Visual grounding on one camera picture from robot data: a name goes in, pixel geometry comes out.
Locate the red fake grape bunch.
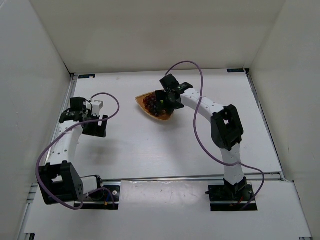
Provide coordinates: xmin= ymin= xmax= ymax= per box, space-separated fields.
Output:
xmin=143 ymin=93 xmax=165 ymax=117

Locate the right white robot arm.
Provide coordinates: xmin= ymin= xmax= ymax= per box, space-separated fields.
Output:
xmin=155 ymin=80 xmax=247 ymax=195

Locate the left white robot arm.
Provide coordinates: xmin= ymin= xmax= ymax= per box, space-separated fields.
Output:
xmin=39 ymin=110 xmax=108 ymax=203

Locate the woven triangular fruit basket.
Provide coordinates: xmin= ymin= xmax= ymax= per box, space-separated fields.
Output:
xmin=135 ymin=91 xmax=174 ymax=121

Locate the left blue corner label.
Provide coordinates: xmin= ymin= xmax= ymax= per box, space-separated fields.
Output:
xmin=78 ymin=74 xmax=96 ymax=79

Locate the blue corner label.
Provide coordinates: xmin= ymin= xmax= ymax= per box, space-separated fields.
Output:
xmin=227 ymin=68 xmax=245 ymax=73
xmin=78 ymin=74 xmax=96 ymax=79

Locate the right blue corner label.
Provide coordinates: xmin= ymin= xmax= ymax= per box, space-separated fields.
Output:
xmin=227 ymin=68 xmax=245 ymax=73

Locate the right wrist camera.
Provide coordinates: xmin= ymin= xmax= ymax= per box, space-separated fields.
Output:
xmin=159 ymin=74 xmax=180 ymax=92

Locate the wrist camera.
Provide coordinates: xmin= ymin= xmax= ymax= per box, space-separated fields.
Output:
xmin=159 ymin=74 xmax=180 ymax=92
xmin=70 ymin=97 xmax=104 ymax=117

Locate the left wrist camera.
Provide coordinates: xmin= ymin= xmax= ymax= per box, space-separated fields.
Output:
xmin=70 ymin=97 xmax=104 ymax=117

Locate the left aluminium side rail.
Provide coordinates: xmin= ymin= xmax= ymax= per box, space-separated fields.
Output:
xmin=40 ymin=73 xmax=78 ymax=166

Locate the aluminium side rail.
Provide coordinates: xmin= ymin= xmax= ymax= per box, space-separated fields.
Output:
xmin=40 ymin=73 xmax=78 ymax=166
xmin=244 ymin=68 xmax=288 ymax=182

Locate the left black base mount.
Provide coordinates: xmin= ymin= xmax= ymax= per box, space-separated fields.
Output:
xmin=81 ymin=181 xmax=121 ymax=211

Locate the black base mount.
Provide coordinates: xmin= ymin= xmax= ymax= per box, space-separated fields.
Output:
xmin=81 ymin=181 xmax=121 ymax=211
xmin=205 ymin=184 xmax=258 ymax=212

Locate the right aluminium side rail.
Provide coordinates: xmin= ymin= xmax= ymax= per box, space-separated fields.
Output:
xmin=244 ymin=68 xmax=288 ymax=182

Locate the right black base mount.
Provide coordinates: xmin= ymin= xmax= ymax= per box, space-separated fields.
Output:
xmin=205 ymin=184 xmax=258 ymax=212

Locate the aluminium front rail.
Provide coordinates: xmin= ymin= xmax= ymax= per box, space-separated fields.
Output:
xmin=103 ymin=172 xmax=284 ymax=182

